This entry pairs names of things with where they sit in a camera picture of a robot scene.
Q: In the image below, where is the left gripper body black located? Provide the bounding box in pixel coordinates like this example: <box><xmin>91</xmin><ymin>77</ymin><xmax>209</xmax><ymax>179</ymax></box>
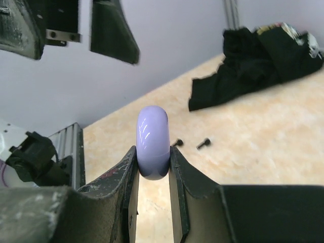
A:
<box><xmin>35</xmin><ymin>0</ymin><xmax>81</xmax><ymax>47</ymax></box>

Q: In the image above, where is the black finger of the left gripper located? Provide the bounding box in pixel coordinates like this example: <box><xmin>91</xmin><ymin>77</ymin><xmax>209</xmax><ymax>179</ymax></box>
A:
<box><xmin>1</xmin><ymin>0</ymin><xmax>46</xmax><ymax>60</ymax></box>
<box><xmin>90</xmin><ymin>0</ymin><xmax>140</xmax><ymax>65</ymax></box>

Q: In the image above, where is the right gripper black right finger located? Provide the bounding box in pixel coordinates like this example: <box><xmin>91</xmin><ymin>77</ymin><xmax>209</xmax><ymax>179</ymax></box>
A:
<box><xmin>169</xmin><ymin>147</ymin><xmax>323</xmax><ymax>242</ymax></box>

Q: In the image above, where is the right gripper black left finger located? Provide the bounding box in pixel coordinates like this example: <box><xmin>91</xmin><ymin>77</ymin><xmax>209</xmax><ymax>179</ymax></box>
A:
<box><xmin>1</xmin><ymin>146</ymin><xmax>139</xmax><ymax>242</ymax></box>

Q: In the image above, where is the purple round charging case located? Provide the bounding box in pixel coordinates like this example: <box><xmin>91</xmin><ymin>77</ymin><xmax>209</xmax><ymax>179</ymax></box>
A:
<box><xmin>136</xmin><ymin>105</ymin><xmax>171</xmax><ymax>180</ymax></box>

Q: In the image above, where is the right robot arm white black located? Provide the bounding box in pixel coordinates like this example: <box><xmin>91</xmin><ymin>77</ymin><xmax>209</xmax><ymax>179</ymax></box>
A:
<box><xmin>1</xmin><ymin>121</ymin><xmax>323</xmax><ymax>242</ymax></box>

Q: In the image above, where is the black printed cloth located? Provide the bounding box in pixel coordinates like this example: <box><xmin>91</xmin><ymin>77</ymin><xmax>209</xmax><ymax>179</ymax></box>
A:
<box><xmin>188</xmin><ymin>22</ymin><xmax>323</xmax><ymax>111</ymax></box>

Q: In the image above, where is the aluminium rail front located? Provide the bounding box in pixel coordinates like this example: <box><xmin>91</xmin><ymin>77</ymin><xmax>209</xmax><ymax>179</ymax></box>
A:
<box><xmin>48</xmin><ymin>123</ymin><xmax>82</xmax><ymax>188</ymax></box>

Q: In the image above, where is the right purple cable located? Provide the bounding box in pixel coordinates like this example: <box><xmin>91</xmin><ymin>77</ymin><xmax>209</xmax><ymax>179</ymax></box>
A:
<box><xmin>0</xmin><ymin>159</ymin><xmax>8</xmax><ymax>188</ymax></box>

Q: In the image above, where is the left aluminium frame post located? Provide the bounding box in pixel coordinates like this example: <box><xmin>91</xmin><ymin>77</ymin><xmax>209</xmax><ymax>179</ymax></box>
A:
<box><xmin>223</xmin><ymin>0</ymin><xmax>240</xmax><ymax>29</ymax></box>

